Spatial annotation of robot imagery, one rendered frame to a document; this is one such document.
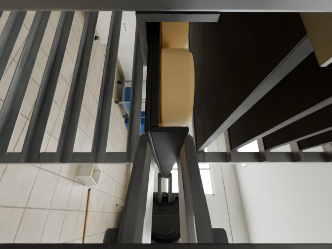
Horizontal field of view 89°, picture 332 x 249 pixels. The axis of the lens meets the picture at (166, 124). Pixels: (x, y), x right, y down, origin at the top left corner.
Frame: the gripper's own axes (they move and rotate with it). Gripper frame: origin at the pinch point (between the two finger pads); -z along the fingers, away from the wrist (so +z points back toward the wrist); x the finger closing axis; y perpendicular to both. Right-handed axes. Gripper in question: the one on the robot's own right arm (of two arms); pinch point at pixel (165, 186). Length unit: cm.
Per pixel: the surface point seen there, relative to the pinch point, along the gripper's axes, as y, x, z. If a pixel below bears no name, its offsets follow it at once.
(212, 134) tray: 7.2, 8.2, -14.0
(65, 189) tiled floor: -129, -105, 79
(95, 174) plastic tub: -182, -96, 88
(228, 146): -7.5, 16.9, -7.1
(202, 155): -8.0, 10.1, -4.4
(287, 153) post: -8.5, 33.8, -4.8
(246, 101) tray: 18.0, 8.5, -20.2
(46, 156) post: -8.1, -32.3, -4.1
